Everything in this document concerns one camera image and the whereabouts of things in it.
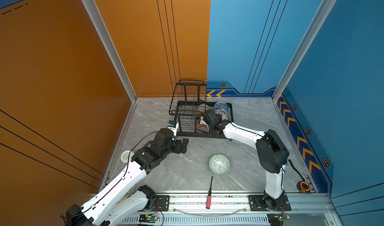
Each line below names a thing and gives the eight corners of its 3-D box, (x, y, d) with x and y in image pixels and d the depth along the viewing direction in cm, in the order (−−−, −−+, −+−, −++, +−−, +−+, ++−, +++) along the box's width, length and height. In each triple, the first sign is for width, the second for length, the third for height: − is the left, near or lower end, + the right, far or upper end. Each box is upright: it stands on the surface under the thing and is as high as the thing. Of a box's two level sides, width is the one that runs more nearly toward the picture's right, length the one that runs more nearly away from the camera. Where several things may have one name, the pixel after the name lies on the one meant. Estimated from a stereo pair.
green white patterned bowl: (209, 175, 84) (210, 172, 80) (208, 157, 91) (209, 154, 87) (229, 175, 84) (231, 172, 80) (227, 157, 91) (228, 154, 87)
